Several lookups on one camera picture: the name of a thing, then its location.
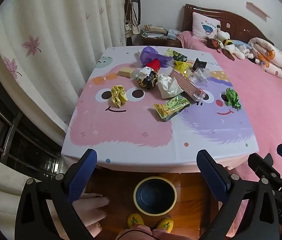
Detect stack of books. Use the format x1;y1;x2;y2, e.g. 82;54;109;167
142;24;168;39

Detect white handbag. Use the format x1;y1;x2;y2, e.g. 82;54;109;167
124;17;141;38

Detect purple plastic bag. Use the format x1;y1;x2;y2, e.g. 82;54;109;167
139;46;174;68

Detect green yellow snack packet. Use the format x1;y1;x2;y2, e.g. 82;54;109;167
153;95;191;122

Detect person's pink pajama legs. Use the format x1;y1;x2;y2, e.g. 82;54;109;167
115;225;173;240

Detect light blue box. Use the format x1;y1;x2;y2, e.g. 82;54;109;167
166;29;180;40

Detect green wrapper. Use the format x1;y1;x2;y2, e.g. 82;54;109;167
225;87;242;110

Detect yellow foil wrapper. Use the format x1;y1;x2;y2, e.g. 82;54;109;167
174;60;191;78

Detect printed monster tablecloth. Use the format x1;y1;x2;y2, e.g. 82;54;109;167
61;45;260;174

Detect metal window railing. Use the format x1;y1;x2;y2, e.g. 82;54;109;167
0;52;63;180

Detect small black packet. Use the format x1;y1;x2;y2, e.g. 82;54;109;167
192;58;206;72

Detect brown haired doll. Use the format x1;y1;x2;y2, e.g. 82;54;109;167
204;36;223;50

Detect small beige box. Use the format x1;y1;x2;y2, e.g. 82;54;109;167
117;66;136;78

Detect green chocolate box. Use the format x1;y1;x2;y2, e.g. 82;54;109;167
165;48;188;62

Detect wooden nightstand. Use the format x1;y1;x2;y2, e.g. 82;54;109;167
141;34;183;48

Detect wooden wall shelf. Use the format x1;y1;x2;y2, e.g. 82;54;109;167
246;2;271;18

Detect white leaf print curtain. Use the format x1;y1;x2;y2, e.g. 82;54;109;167
0;0;126;140

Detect clear plastic wrapper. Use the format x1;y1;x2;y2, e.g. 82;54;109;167
190;69;210;84

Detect black gold wrapper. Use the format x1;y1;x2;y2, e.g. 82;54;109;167
134;66;159;90

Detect light blue plush toy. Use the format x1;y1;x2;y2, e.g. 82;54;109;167
233;40;253;49

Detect white tissue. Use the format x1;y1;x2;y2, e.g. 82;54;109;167
157;74;183;100

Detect pink fuzzy cloth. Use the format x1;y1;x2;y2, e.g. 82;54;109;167
46;192;109;240

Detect red cup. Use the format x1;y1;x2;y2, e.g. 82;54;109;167
145;58;162;71

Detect folded printed quilt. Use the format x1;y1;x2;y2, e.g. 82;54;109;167
247;37;282;78

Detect long pink brown box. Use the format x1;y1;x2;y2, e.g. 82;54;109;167
170;69;206;102

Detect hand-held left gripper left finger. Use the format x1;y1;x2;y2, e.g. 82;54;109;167
15;149;98;240

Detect pink bedsheet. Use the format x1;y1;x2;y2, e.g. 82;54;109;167
176;31;282;230

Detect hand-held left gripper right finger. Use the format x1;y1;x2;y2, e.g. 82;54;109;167
196;149;281;240

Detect pink printed pillow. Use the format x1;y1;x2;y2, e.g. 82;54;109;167
192;12;221;39

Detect white plush toy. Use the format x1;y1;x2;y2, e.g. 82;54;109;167
231;44;256;61
217;27;232;42

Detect blue trash bin yellow rim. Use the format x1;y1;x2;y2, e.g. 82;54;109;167
133;176;177;216

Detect white cloth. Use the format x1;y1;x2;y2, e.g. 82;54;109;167
0;147;56;227

